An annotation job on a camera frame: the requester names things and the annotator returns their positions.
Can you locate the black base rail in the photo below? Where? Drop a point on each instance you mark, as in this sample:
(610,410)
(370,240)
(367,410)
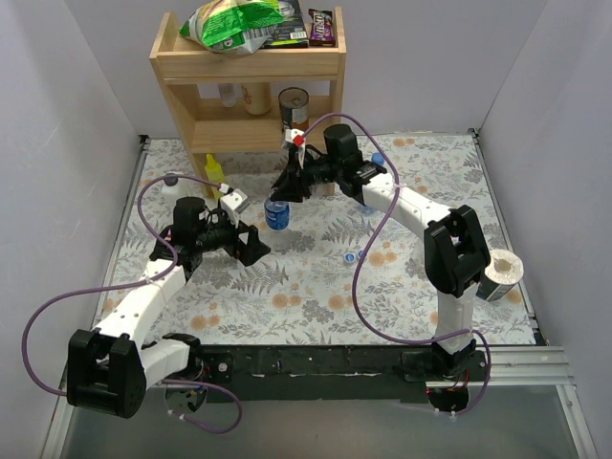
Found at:
(419,375)

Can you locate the blue label water bottle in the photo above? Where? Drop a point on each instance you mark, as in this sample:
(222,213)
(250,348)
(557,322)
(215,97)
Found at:
(277,214)
(373,200)

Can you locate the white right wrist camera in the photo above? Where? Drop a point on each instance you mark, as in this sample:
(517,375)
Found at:
(295,138)

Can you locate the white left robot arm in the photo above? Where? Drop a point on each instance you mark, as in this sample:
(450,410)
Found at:
(110,367)

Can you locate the brown candy bar pack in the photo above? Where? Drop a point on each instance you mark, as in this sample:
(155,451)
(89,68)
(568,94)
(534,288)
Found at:
(322,32)

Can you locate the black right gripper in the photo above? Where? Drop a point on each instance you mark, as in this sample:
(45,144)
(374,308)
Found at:
(300,178)

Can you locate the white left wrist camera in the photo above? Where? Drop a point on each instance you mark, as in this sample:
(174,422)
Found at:
(233,202)

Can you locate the beige cylinder bottle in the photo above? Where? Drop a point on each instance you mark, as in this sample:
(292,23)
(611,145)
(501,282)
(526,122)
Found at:
(257,97)

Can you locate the black wrapped paper roll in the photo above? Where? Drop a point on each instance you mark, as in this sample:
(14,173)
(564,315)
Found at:
(504,271)

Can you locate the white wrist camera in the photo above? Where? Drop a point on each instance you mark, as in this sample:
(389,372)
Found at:
(233,202)
(295,138)

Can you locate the white bottle black cap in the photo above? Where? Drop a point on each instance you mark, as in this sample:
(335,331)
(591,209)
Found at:
(174,188)

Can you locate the wooden shelf rack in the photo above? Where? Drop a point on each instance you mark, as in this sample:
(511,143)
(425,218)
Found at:
(189,76)

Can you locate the yellow squeeze bottle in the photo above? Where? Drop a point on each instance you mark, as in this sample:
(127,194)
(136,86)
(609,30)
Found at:
(215,174)

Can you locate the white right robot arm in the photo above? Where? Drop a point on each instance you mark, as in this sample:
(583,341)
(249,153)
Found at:
(456,253)

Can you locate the tin can with label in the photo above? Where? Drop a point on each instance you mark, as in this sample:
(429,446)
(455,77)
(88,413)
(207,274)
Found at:
(294,109)

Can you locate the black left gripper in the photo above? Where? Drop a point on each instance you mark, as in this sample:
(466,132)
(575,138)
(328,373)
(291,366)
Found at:
(242,242)

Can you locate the floral tablecloth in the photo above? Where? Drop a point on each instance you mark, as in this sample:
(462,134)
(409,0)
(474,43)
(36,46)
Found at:
(301,293)

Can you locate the green chip bag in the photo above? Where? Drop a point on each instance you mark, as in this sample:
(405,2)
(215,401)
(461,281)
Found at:
(233,27)

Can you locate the black snack box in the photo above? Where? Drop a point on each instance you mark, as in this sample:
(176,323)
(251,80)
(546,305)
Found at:
(291,33)

